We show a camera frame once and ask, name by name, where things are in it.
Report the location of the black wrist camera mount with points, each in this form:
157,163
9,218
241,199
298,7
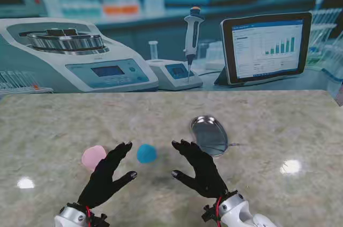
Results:
210,212
99,220

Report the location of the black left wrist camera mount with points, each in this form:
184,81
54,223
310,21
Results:
99,220

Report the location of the printed laboratory backdrop banner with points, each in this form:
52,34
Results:
171,23

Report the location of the kidney-shaped steel tray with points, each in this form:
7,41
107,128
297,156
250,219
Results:
207,133

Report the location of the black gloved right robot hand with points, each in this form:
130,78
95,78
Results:
203,170

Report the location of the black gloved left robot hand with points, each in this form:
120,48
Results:
103,173

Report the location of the blue round dish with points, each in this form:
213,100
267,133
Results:
89,168
146,154

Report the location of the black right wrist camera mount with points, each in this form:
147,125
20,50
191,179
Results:
210,212

